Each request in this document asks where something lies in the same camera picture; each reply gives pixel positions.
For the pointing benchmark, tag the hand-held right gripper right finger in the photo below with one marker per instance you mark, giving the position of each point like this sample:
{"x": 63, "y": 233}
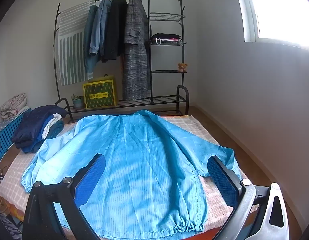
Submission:
{"x": 223, "y": 177}

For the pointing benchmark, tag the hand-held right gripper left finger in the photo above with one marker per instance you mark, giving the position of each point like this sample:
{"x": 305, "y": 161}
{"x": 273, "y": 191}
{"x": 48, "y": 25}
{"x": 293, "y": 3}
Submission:
{"x": 92, "y": 177}

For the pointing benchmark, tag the light blue striped jacket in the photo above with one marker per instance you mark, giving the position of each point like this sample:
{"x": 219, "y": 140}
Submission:
{"x": 144, "y": 155}

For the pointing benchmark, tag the stack of folded clothes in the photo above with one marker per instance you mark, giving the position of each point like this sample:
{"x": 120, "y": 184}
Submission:
{"x": 57, "y": 130}

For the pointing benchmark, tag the pile of folded dark clothes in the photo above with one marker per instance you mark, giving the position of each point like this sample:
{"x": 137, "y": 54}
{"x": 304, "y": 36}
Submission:
{"x": 34, "y": 122}

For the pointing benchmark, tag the black metal clothes rack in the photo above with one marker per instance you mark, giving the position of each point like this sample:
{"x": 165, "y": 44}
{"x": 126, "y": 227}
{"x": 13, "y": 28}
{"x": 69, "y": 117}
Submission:
{"x": 148, "y": 30}

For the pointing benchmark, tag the bright blue folded garment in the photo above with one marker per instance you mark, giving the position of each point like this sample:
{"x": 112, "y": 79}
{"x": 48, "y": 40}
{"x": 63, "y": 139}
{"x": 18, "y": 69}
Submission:
{"x": 30, "y": 148}

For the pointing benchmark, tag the white folded garment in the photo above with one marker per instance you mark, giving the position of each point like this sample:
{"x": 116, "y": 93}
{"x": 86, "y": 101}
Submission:
{"x": 52, "y": 122}

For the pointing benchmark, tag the small potted plant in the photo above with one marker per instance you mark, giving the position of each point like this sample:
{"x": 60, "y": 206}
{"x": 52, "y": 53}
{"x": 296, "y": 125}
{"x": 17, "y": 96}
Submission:
{"x": 78, "y": 103}

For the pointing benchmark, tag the yellow green patterned box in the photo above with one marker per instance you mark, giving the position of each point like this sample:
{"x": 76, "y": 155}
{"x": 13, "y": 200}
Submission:
{"x": 99, "y": 95}

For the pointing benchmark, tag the blue plastic crate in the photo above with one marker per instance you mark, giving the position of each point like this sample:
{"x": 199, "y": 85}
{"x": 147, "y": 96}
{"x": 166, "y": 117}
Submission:
{"x": 4, "y": 137}

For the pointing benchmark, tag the dark striped cloth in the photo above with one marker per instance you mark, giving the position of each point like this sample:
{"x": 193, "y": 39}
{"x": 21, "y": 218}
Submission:
{"x": 4, "y": 226}

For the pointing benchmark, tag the floral cloth bundle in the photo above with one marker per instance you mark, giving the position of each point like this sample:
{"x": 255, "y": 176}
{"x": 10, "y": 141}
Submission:
{"x": 13, "y": 105}

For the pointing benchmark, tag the small teddy bear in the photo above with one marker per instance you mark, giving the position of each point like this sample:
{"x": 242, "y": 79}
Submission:
{"x": 182, "y": 67}

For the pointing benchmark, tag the grey plaid coat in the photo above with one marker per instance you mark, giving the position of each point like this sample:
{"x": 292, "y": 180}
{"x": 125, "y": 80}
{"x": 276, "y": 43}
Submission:
{"x": 134, "y": 62}

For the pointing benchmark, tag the teal denim jacket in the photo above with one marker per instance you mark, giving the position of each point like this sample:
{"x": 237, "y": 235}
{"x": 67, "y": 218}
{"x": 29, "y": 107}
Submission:
{"x": 88, "y": 42}

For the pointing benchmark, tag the pink folded garment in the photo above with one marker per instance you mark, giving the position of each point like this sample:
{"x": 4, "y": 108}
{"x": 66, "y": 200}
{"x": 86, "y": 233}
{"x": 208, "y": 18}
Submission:
{"x": 173, "y": 39}

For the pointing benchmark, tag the black coat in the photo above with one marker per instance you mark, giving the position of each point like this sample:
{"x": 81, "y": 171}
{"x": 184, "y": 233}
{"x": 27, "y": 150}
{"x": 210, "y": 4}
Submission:
{"x": 115, "y": 30}

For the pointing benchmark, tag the black folded garment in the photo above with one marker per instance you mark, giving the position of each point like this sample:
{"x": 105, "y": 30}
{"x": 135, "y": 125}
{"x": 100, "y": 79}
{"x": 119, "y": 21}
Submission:
{"x": 165, "y": 36}

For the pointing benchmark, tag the blue denim jacket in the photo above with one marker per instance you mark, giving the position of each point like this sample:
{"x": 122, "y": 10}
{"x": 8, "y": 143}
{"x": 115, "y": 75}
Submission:
{"x": 100, "y": 25}

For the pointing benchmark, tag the window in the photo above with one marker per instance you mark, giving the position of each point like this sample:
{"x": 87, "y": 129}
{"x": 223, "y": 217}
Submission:
{"x": 282, "y": 10}

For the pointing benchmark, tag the striped wall hanging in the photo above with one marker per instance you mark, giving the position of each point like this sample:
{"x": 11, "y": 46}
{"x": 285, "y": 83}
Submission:
{"x": 69, "y": 55}

